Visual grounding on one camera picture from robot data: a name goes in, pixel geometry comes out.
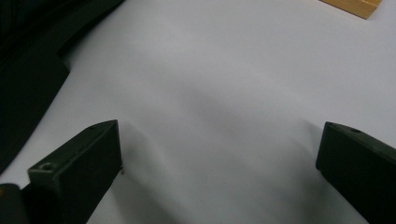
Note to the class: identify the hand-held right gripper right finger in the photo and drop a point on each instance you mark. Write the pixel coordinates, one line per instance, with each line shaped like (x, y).
(358, 168)

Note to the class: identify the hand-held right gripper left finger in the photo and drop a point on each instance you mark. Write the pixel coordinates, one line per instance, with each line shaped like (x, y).
(81, 161)

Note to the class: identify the wooden shelf rack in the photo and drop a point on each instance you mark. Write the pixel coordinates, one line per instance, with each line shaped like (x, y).
(358, 6)

